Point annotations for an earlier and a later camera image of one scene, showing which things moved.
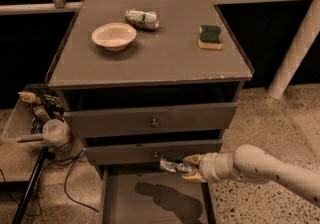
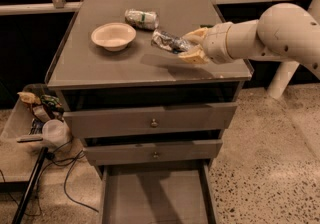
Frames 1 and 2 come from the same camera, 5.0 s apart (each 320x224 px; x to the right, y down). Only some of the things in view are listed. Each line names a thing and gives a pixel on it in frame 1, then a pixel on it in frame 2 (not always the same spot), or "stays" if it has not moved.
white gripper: [208, 167] to [216, 42]
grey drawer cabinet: [146, 78] stays
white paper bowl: [114, 36] stays
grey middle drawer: [150, 152] stays
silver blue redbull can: [174, 166] to [169, 41]
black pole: [31, 186] stays
